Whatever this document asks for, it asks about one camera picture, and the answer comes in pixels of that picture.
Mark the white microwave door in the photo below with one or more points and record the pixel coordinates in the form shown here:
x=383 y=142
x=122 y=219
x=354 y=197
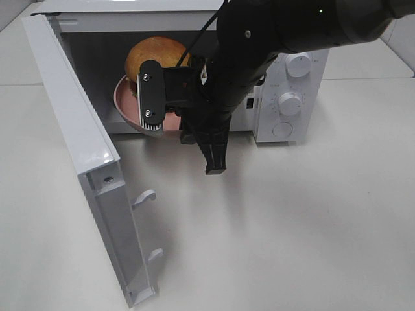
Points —
x=95 y=159

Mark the white control knob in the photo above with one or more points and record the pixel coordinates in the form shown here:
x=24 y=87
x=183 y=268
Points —
x=290 y=103
x=298 y=65

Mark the pink round plate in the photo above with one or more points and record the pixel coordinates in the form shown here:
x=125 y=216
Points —
x=126 y=104

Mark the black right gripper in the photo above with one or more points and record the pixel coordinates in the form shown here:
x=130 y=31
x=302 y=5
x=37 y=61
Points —
x=200 y=94

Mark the white microwave oven body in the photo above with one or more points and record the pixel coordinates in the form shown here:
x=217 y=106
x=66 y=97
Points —
x=81 y=47

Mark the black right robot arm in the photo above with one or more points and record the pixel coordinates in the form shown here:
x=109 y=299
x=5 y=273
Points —
x=250 y=35

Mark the toy burger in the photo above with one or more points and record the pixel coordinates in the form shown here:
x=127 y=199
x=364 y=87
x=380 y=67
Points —
x=166 y=51

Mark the round door release button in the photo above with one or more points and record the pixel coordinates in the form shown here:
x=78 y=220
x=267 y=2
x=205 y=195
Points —
x=282 y=130

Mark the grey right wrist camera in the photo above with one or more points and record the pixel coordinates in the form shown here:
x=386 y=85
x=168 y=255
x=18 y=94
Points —
x=151 y=103

